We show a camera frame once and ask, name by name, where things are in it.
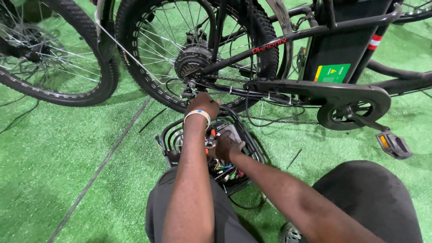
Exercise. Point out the person's right hand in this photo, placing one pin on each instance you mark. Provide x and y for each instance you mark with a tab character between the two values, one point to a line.
226	148

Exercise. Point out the person's left hand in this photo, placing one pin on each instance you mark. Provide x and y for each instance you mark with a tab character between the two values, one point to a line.
200	104

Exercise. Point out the person's right fingers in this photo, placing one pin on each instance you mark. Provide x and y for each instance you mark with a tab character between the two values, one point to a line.
224	136

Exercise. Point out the person's left fingers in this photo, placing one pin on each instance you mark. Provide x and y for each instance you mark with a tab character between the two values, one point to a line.
212	101

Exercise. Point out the white wristband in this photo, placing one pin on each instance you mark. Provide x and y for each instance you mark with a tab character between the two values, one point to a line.
197	113

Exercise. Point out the black rear derailleur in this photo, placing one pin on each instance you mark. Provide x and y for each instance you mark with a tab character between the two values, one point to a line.
188	91

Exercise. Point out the black controller box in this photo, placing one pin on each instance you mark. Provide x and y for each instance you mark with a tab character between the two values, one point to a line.
251	150

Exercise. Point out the black hub motor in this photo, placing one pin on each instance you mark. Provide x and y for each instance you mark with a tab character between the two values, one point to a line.
192	60

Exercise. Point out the black knobby bicycle wheel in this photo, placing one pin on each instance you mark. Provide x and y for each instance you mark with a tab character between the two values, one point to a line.
267	44

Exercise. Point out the black bicycle fender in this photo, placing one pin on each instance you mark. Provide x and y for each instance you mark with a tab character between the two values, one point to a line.
285	27

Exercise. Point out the black slim-tyre bicycle wheel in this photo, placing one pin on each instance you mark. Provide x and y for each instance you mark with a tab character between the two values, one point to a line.
104	74

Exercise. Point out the grey shoe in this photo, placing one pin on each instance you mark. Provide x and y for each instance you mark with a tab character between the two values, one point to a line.
290	233

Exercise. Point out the plastic-wrapped black fender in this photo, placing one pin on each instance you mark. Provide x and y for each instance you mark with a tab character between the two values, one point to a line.
106	30

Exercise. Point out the black battery case green label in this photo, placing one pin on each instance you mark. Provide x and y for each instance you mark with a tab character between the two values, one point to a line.
337	47

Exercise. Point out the dark grey trousers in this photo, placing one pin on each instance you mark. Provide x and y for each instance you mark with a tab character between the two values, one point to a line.
371	202

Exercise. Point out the black pedal orange reflector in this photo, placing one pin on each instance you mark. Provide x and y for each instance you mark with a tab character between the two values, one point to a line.
395	145

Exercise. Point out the black bicycle frame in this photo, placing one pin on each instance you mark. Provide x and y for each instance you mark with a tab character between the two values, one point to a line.
303	33

